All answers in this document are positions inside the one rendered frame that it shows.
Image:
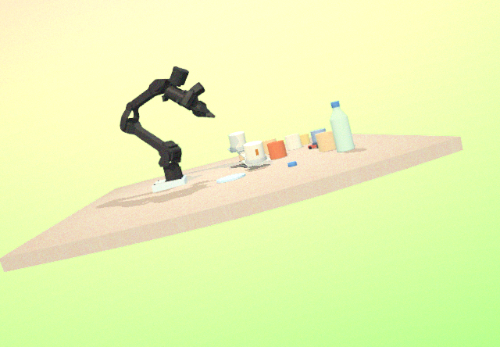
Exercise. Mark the orange cylinder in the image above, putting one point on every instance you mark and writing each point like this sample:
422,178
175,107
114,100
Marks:
277,149

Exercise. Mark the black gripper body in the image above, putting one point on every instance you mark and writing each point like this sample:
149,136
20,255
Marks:
184,99

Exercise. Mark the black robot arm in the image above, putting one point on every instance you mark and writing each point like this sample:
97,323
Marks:
169,151

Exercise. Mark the white round dish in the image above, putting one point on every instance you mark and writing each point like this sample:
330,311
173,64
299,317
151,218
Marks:
230,178

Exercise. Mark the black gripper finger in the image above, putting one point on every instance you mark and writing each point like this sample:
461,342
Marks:
206,115
195,105

